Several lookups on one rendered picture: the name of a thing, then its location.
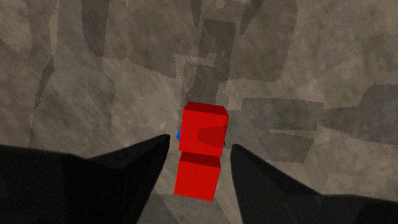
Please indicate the red cube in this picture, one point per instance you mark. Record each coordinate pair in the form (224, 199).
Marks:
(203, 129)
(197, 175)

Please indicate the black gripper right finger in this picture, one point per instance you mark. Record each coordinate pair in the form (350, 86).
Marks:
(267, 195)

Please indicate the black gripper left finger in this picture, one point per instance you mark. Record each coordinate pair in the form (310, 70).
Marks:
(111, 188)

